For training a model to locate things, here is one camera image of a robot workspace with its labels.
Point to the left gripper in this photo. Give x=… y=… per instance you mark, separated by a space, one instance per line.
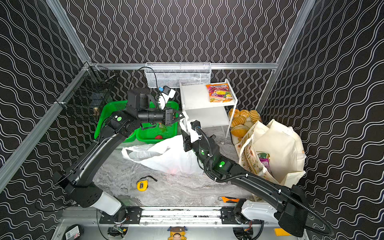
x=169 y=116

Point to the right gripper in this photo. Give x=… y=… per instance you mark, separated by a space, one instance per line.
x=186 y=143

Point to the white plastic grocery bag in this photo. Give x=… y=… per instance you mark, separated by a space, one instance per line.
x=167 y=156

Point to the green drink can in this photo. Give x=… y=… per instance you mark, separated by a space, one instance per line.
x=263 y=156

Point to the cream canvas tote bag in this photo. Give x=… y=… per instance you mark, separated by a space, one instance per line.
x=282 y=143

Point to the purple snack pouch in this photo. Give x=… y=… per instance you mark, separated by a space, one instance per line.
x=266 y=163

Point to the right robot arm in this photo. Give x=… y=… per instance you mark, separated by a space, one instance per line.
x=293 y=213

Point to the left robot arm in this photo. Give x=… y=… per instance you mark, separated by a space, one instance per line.
x=77 y=180

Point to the white two-tier shelf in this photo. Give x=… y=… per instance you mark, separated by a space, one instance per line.
x=195 y=102

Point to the right green basket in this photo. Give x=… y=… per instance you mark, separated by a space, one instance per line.
x=155 y=133

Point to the green basket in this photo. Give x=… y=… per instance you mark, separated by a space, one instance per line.
x=116 y=125
x=155 y=133

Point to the large round bread loaf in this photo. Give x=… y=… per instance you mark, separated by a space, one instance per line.
x=239 y=131

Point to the orange snack bag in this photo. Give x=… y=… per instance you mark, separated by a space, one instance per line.
x=219 y=93

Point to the white bread tray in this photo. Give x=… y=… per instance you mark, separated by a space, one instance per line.
x=243 y=117

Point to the orange utility knife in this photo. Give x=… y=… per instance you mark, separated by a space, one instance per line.
x=228 y=199

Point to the yellow tape measure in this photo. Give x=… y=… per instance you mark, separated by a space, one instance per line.
x=143 y=183

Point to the left green basket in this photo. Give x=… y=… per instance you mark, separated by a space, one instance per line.
x=116 y=125

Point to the cartoon figure toy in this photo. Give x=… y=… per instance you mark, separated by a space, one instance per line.
x=177 y=233

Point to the yellow block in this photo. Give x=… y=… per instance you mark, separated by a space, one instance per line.
x=279 y=232

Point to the white wire basket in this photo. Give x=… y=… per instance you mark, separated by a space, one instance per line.
x=176 y=74

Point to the metal base rail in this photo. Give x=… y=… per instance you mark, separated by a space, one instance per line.
x=174 y=216

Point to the black wire basket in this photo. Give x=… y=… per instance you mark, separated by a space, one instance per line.
x=93 y=91

